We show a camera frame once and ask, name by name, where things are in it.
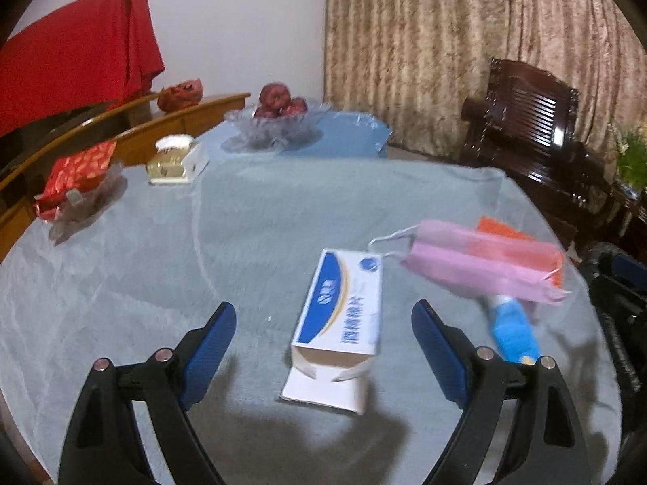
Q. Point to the pink face mask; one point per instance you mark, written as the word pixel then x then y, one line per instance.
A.
pixel 470 262

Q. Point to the wooden cabinet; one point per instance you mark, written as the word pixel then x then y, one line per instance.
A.
pixel 212 111

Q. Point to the beige floral curtain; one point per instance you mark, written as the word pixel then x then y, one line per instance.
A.
pixel 429 35

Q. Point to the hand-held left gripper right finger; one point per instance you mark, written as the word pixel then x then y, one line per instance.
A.
pixel 440 353

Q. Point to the glass dish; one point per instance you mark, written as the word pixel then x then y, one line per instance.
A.
pixel 96 202

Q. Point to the dark wooden side table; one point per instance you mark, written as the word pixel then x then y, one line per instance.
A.
pixel 627 214

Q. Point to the glass fruit bowl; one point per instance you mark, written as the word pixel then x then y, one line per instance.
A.
pixel 273 129

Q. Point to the red patterned gift box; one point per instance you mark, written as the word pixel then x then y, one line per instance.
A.
pixel 76 177

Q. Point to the red pumpkin ornament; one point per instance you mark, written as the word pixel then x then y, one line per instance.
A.
pixel 179 96

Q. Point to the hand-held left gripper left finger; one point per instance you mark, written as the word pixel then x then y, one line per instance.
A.
pixel 210 348

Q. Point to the red apple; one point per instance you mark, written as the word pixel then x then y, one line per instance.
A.
pixel 273 95
pixel 263 112
pixel 295 106

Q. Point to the black television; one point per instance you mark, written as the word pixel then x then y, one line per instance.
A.
pixel 50 134

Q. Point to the blue bottle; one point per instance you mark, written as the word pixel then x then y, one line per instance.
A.
pixel 513 333

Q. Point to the potted narcissus plant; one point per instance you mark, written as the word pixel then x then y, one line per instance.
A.
pixel 632 161

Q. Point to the white gold tissue box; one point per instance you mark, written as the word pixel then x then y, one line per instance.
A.
pixel 174 164

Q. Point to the dark wooden armchair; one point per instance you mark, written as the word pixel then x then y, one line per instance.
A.
pixel 530 126

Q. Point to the blue tablecloth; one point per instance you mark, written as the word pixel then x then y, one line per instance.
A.
pixel 349 136

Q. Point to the white and blue carton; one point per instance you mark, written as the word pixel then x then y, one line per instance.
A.
pixel 338 323

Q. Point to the red cloth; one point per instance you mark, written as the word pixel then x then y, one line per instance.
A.
pixel 65 50

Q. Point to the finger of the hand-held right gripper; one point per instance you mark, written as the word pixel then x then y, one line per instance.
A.
pixel 619 343
pixel 629 268

